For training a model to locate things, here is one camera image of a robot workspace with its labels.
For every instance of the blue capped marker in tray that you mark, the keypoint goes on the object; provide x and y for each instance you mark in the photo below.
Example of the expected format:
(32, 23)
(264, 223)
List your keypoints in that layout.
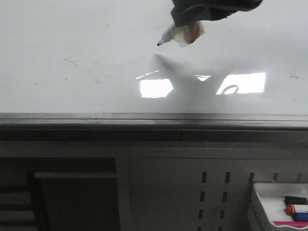
(300, 217)

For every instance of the white plastic storage tray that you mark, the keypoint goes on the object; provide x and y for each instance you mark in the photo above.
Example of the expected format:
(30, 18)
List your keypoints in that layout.
(267, 205)

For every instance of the black capped marker in tray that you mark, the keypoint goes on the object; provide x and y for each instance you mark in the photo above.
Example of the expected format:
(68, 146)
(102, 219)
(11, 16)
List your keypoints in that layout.
(292, 200)

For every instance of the white whiteboard marker with tape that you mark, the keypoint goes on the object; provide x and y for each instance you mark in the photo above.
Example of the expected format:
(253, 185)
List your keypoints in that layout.
(183, 35)

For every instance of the grey aluminium whiteboard frame rail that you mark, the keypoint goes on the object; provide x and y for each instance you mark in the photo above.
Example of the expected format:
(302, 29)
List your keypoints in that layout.
(153, 127)

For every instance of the white perforated pegboard panel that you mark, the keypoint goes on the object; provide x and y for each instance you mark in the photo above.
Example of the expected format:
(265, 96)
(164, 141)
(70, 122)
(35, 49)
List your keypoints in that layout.
(174, 194)

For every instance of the pink item in tray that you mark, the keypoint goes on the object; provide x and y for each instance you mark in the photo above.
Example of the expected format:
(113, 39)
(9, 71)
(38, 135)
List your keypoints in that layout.
(296, 224)

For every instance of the dark panel with white bar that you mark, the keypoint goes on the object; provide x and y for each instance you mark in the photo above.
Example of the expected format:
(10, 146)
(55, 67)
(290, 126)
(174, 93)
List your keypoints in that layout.
(74, 201)

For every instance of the white whiteboard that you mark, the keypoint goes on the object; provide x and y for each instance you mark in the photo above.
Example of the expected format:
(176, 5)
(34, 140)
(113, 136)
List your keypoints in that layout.
(101, 56)

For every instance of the red capped marker in tray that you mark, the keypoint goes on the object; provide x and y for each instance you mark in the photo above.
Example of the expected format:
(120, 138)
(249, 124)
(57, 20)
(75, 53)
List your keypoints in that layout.
(292, 209)

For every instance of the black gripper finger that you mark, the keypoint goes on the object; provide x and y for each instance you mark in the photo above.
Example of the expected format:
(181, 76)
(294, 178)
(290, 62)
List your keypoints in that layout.
(225, 8)
(186, 12)

